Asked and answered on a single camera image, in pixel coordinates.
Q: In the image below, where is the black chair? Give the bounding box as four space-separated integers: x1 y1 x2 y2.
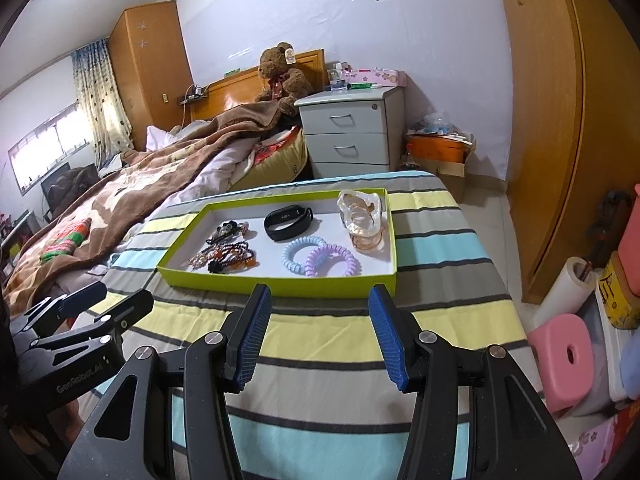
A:
40 164 102 217

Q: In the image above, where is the window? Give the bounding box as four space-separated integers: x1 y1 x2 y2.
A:
7 102 96 197

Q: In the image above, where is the green shallow box tray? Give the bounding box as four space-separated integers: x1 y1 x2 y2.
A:
156 187 400 299

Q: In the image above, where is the dark beaded bracelet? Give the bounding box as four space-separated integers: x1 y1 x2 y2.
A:
205 240 259 273

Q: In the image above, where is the yellow cushion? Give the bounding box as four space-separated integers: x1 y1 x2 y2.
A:
246 129 309 187

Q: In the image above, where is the black fitness band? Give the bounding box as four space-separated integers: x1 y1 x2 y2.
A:
263 204 316 242

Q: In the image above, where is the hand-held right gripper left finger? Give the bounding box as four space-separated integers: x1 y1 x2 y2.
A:
57 283 273 480

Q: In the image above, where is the red green plaid pillow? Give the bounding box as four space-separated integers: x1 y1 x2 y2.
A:
36 216 94 267

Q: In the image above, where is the brown teddy bear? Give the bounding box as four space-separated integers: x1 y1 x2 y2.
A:
254 41 316 117

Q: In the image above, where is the orange storage box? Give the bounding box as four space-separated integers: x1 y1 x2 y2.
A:
406 132 471 164

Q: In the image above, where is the clear plastic bag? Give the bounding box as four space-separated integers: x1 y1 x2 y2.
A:
411 111 459 137

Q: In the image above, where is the grey three-drawer nightstand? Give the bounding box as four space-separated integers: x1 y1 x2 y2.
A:
294 85 407 180

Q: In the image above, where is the pink floral tissue box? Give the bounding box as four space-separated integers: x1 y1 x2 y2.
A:
345 66 405 88

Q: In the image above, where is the small headboard shelf with charger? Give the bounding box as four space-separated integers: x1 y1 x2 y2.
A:
176 84 209 107

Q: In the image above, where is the blue spiral hair tie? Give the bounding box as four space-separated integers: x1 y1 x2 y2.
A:
281 235 328 276

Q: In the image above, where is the large wooden wardrobe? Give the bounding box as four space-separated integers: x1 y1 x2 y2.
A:
492 0 640 306

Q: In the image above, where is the cardboard box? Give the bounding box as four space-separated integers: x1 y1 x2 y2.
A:
406 150 477 183

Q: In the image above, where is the white storage bin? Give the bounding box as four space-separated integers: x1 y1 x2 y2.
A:
594 290 640 403

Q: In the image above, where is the clear amber hair claw clip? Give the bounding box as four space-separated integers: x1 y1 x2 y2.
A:
337 189 390 252

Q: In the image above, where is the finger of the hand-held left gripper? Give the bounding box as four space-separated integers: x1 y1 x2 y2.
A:
9 280 108 337
30 289 155 357

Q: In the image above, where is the cluttered white shelf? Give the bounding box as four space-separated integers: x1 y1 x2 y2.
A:
0 207 36 261

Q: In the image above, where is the brown patterned blanket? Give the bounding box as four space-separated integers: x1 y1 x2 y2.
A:
0 101 281 306

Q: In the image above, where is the tall wooden cabinet with stars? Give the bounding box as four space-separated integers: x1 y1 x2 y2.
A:
108 0 194 152

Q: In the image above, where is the white quilt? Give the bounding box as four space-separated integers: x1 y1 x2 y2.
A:
145 124 263 197

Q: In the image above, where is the purple spiral hair tie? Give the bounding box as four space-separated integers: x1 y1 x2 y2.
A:
305 242 360 278

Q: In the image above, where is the white paper roll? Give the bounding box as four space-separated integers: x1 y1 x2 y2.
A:
534 256 601 328

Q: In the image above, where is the yellow printed container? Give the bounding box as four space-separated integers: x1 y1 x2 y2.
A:
597 251 640 332

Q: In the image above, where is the wooden headboard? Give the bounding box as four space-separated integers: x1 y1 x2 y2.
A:
192 48 326 122

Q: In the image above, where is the black hair tie with bead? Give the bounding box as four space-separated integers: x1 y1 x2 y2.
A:
216 219 250 242

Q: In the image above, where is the dotted curtain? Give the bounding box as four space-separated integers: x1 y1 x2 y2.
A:
70 39 135 168

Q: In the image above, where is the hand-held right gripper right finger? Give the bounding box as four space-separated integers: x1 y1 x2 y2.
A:
367 283 583 480

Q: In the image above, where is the pink plastic stool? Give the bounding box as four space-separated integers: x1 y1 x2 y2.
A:
527 313 597 414

